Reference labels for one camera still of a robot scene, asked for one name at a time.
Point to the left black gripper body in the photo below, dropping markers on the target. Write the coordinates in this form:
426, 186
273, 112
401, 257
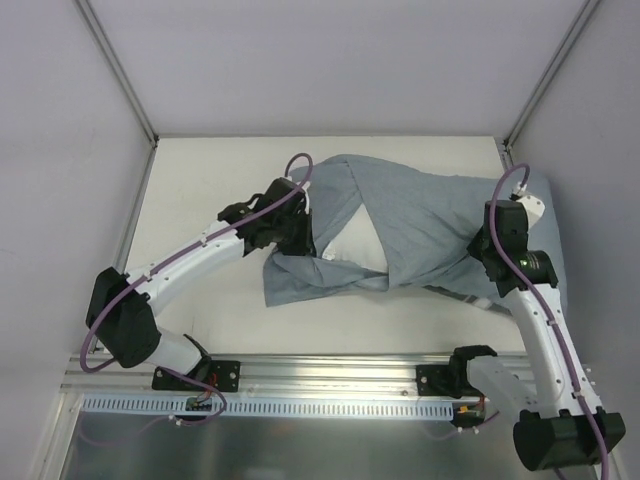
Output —
304, 232

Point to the left aluminium frame post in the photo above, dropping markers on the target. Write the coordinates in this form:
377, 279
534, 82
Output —
100, 37

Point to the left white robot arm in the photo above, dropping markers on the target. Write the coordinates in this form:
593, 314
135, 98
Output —
124, 306

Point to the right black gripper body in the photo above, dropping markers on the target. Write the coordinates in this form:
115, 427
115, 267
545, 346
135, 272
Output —
486, 248

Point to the white slotted cable duct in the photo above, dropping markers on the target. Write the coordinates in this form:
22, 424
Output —
272, 408

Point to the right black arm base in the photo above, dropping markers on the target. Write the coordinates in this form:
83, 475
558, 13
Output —
445, 377

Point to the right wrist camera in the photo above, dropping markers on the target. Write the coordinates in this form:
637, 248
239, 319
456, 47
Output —
534, 207

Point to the grey striped pillowcase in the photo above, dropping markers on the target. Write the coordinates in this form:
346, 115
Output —
425, 223

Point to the aluminium mounting rail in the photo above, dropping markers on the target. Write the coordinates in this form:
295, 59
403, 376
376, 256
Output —
379, 377

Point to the white pillow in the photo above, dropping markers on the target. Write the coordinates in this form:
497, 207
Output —
358, 243

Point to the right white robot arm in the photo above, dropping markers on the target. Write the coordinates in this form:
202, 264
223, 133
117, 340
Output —
562, 422

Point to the aluminium frame post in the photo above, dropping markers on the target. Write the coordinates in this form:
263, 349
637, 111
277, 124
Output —
583, 17
100, 37

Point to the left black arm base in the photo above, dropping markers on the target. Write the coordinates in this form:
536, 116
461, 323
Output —
223, 375

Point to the right aluminium frame post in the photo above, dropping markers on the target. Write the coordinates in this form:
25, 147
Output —
583, 17

